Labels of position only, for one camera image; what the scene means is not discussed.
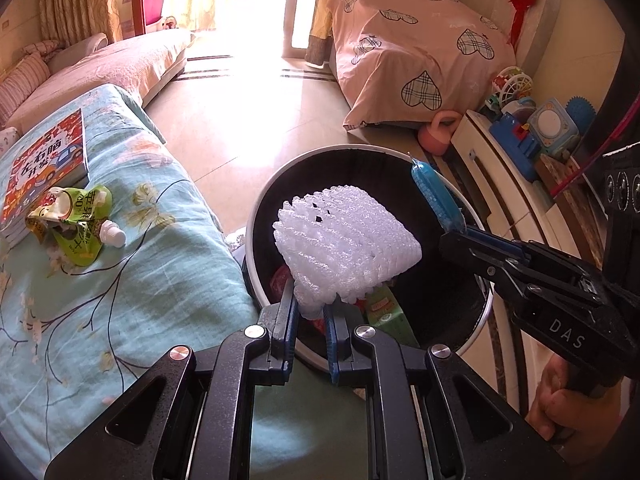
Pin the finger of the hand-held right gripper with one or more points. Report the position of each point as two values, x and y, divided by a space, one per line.
475 255
505 245

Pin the colourful ferris wheel toy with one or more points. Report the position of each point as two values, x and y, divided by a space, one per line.
512 85

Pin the blue toy machine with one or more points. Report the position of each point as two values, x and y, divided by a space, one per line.
512 137

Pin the white foam net sleeve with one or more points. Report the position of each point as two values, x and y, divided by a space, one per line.
345 245

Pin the red and white carton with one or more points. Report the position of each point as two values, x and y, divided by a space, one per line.
281 282

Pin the pink checked cushion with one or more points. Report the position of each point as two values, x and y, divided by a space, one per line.
42 47

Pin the red children's book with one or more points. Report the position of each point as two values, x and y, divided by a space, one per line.
45 170

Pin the small green box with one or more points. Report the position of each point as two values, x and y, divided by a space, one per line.
390 317

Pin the black television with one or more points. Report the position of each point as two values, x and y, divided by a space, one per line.
612 95

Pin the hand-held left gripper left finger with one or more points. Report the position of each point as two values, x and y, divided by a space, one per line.
290 330

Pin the pink hanging bag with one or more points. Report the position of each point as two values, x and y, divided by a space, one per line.
152 7

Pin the pink sofa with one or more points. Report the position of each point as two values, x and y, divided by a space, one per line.
115 65

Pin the light blue cube toy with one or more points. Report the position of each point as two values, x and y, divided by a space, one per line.
550 127

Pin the green drink pouch white cap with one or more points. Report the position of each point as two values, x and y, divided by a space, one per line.
80 220

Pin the light blue floral blanket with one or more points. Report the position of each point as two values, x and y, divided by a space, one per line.
150 280

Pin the pink heart print bedcover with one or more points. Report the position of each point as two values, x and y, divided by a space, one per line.
415 45

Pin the brown wooden board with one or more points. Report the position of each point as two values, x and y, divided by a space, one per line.
555 172

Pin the black round bin white rim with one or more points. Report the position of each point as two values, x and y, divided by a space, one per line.
370 175

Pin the blue spiky ball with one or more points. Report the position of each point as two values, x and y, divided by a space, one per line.
580 110

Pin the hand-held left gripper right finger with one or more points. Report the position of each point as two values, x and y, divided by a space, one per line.
334 340

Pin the pink striped cushion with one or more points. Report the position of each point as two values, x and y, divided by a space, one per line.
22 85

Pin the person's right hand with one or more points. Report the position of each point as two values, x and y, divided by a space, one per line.
575 420

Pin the pink toy kettlebell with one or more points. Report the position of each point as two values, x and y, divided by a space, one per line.
435 137

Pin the pink hoop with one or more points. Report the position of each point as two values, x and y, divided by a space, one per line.
595 152

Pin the white low cabinet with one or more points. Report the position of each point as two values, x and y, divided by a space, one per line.
482 165

